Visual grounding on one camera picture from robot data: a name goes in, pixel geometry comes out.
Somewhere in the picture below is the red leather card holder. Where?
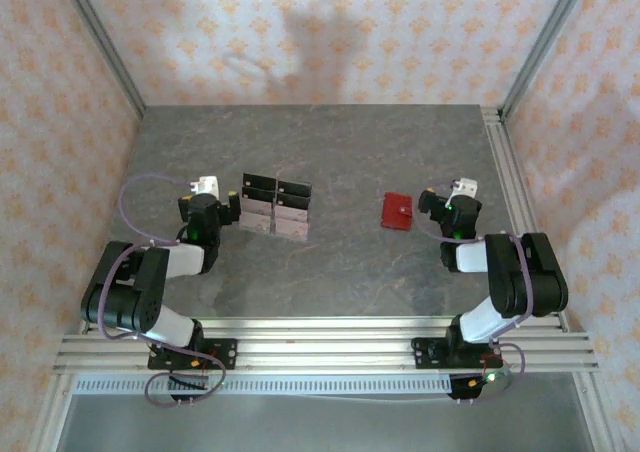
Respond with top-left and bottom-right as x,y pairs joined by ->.
380,191 -> 414,232

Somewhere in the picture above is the clear acrylic card stand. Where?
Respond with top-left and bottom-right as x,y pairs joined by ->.
237,171 -> 314,244

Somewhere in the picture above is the black controller board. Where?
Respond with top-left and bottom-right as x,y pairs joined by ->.
168,373 -> 212,406
447,371 -> 511,404

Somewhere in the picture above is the grey metal panel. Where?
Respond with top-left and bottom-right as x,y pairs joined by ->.
59,394 -> 596,452

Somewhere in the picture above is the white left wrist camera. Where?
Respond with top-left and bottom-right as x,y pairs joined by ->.
189,174 -> 221,197

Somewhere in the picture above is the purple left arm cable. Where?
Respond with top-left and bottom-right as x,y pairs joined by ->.
97,174 -> 227,408

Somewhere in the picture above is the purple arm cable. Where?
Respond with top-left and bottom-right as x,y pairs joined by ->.
413,179 -> 526,403
97,174 -> 227,408

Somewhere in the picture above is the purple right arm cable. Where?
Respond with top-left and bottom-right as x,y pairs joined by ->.
413,179 -> 526,403

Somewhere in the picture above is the narrow aluminium base rail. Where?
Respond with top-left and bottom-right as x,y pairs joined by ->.
79,315 -> 569,337

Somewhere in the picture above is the wide aluminium base rail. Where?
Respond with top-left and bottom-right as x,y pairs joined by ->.
52,334 -> 600,375

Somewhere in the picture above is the aluminium corner post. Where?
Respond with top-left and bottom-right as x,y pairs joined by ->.
57,0 -> 148,121
498,0 -> 597,121

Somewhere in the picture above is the slotted grey cable duct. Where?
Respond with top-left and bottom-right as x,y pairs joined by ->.
73,375 -> 454,397

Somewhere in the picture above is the aluminium frame leg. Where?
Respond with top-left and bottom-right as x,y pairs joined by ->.
572,371 -> 629,452
34,373 -> 76,452

